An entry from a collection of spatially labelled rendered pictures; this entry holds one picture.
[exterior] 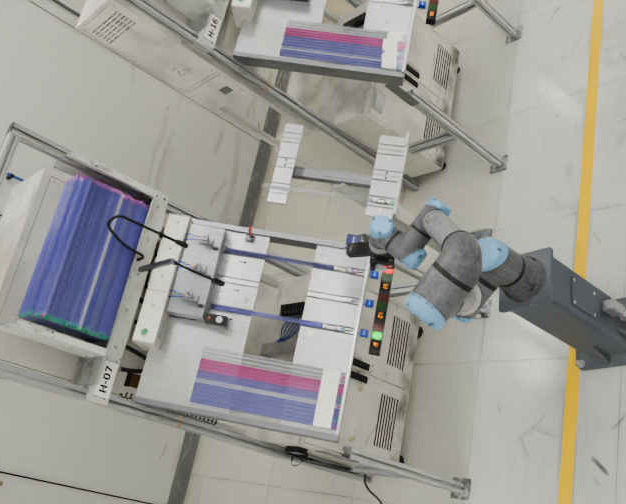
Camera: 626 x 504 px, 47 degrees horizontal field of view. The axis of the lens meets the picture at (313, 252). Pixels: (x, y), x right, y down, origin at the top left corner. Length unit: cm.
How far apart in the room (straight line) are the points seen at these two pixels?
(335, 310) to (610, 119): 142
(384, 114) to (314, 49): 49
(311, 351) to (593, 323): 94
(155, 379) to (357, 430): 86
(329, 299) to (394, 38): 115
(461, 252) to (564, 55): 193
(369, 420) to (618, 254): 116
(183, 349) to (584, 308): 136
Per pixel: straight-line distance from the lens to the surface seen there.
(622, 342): 272
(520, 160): 341
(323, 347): 254
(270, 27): 320
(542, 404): 289
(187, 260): 264
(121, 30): 323
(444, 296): 181
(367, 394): 302
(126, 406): 261
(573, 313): 245
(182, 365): 259
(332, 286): 261
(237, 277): 265
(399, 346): 317
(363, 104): 330
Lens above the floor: 239
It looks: 35 degrees down
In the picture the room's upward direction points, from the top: 62 degrees counter-clockwise
